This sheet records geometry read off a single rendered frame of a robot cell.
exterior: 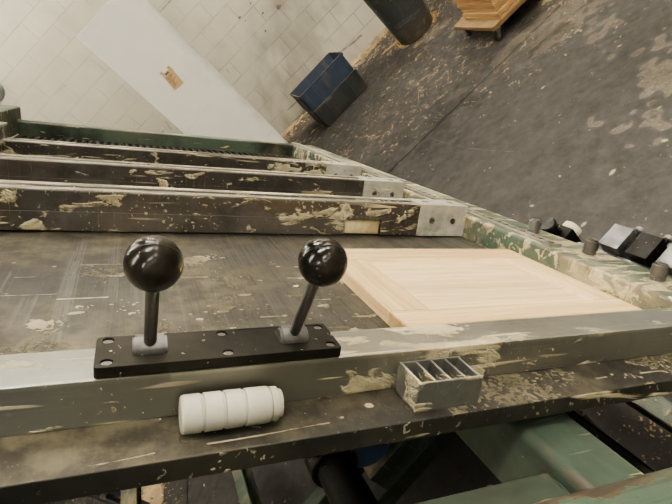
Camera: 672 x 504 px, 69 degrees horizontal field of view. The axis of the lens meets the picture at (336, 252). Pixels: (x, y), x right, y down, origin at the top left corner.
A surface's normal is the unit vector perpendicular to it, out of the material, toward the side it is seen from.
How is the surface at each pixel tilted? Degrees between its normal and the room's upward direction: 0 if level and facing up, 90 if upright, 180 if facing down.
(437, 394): 89
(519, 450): 39
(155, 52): 90
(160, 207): 90
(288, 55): 90
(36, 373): 51
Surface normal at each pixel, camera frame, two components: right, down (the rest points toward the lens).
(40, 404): 0.37, 0.31
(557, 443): 0.12, -0.95
